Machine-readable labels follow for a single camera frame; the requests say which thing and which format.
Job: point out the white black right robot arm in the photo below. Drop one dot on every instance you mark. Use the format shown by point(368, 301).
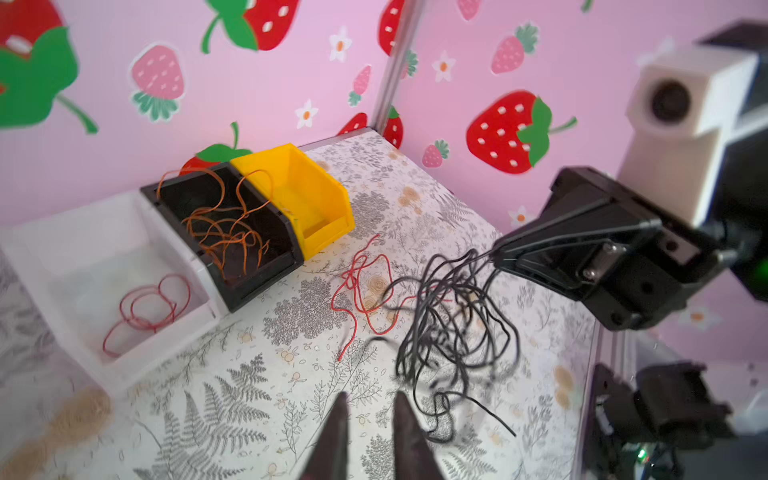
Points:
point(650, 415)

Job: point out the yellow plastic storage bin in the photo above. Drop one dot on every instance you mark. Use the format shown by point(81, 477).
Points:
point(317, 205)

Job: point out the aluminium right corner post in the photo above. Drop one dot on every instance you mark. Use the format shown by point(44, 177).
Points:
point(397, 28)

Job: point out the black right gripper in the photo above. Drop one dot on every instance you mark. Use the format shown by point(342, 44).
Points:
point(626, 259)

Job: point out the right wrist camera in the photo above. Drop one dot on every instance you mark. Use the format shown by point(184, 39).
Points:
point(685, 110)

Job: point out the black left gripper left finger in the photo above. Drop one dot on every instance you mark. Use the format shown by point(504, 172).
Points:
point(329, 459)

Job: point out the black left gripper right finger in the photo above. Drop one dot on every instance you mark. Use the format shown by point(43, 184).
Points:
point(413, 458)

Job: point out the black plastic storage bin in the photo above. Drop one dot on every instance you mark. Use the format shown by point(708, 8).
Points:
point(244, 241)

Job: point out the white translucent storage bin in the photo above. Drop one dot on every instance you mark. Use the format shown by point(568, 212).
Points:
point(116, 285)

